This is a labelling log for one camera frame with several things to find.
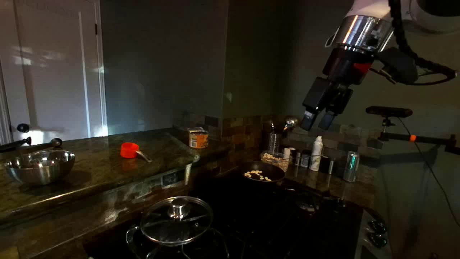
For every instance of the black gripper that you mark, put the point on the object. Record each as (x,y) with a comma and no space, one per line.
(331,89)

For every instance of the silver drink can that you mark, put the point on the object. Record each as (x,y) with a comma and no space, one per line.
(351,167)

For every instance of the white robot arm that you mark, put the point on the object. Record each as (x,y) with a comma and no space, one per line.
(374,30)

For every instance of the white plastic bottle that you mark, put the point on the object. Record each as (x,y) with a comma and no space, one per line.
(317,154)

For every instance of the metal utensil holder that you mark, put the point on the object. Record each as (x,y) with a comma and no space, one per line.
(278,130)

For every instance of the plate with food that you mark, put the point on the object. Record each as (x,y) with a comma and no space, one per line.
(258,176)

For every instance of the black stovetop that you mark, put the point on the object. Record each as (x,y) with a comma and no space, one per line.
(252,220)

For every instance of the small orange carton box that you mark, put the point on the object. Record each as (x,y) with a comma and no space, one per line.
(198,138)

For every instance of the stove control knob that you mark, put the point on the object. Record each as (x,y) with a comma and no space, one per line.
(377,233)

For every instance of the glass pot lid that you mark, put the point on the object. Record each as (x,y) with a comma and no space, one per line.
(177,220)

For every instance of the red measuring cup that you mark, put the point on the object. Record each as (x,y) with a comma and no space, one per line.
(131,150)

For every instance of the white door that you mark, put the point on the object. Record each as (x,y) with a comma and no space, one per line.
(52,71)

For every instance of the stainless steel mixing bowl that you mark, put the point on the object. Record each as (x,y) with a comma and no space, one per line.
(41,167)

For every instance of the black camera on stand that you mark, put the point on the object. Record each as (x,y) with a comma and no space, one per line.
(387,114)

